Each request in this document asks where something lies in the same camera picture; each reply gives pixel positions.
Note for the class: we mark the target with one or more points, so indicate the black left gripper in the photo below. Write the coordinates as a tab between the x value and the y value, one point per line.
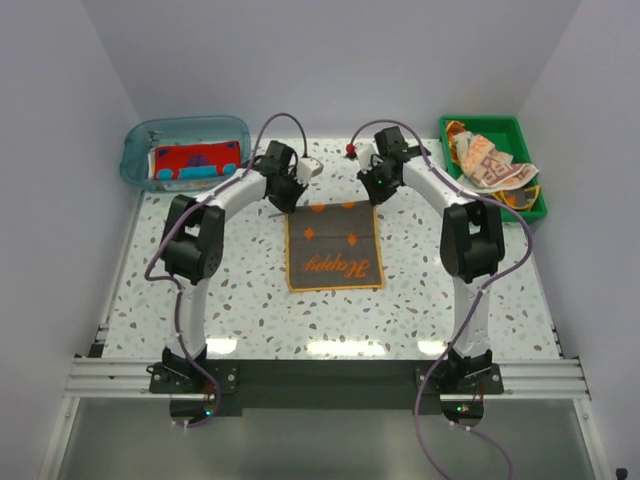
289	205

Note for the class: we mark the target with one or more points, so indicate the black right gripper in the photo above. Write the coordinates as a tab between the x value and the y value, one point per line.
377	196

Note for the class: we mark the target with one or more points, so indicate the orange patterned towel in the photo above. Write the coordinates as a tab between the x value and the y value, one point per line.
333	247

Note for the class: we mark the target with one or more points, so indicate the red patterned towel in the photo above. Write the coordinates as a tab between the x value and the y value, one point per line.
194	161

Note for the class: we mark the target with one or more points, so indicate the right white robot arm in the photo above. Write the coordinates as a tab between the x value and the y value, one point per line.
471	246

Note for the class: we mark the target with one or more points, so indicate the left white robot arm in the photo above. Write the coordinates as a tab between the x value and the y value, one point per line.
191	251

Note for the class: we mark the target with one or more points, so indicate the beige brown patterned towel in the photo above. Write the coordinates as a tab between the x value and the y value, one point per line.
483	166

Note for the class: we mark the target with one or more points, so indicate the teal transparent plastic bin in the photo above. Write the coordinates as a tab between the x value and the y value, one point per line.
134	168

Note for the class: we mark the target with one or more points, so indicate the green plastic crate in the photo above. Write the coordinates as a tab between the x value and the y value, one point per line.
505	133

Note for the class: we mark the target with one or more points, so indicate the grey yellow-edged towel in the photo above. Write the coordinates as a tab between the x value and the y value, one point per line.
519	199

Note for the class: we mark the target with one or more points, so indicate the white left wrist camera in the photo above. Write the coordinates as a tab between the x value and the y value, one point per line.
306	169

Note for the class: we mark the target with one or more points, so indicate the black metal base rail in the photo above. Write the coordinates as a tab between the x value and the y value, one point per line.
325	385

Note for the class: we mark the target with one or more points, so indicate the aluminium frame rail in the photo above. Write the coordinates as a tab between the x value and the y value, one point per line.
525	379

